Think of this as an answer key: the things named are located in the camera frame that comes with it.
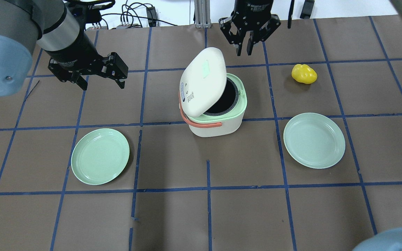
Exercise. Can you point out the aluminium frame post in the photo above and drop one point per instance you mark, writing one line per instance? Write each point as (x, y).
(202, 14)

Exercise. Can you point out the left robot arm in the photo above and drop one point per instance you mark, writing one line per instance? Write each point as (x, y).
(56, 26)

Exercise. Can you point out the white green rice cooker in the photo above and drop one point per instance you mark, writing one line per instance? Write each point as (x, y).
(211, 101)

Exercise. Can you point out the green plate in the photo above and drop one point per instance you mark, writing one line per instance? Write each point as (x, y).
(100, 156)
(314, 140)

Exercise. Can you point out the green plate left side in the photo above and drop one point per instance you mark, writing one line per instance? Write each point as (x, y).
(100, 156)

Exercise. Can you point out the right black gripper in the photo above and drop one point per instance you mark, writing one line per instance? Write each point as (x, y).
(252, 7)

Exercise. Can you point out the green plate right side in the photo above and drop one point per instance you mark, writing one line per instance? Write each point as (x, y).
(314, 140)

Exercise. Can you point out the yellow toy pepper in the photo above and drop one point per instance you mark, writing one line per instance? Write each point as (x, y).
(304, 74)

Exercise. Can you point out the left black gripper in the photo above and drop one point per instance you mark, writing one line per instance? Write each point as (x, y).
(76, 48)

